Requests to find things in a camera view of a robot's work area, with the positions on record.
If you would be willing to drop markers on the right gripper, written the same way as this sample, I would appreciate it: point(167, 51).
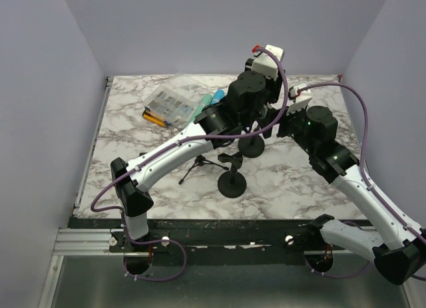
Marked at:
point(283, 120)

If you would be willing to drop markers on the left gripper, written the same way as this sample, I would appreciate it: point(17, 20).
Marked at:
point(273, 86)

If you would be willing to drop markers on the black round-base stand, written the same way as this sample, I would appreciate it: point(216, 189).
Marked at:
point(251, 147)
point(232, 184)

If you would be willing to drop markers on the cyan blue microphone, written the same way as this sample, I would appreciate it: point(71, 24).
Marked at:
point(218, 96)

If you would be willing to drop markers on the mint green microphone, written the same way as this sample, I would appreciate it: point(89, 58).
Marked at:
point(205, 101)

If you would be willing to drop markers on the black tripod shock-mount stand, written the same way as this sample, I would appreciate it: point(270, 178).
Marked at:
point(201, 161)

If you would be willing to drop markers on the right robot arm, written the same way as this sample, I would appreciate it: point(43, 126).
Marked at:
point(396, 247)

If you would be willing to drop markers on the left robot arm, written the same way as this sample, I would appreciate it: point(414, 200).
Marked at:
point(218, 124)

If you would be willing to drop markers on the clear plastic screw box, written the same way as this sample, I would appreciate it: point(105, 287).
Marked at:
point(169, 106)

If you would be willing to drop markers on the yellow utility knife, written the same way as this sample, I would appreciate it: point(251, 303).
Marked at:
point(154, 120)
point(149, 112)

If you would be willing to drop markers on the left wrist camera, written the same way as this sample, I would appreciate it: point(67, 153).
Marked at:
point(264, 64)

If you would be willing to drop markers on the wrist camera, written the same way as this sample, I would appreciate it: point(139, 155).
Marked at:
point(298, 101)
point(264, 64)

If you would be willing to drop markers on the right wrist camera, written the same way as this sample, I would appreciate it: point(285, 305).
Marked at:
point(298, 101)

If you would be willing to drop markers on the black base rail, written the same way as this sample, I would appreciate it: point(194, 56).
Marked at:
point(220, 242)

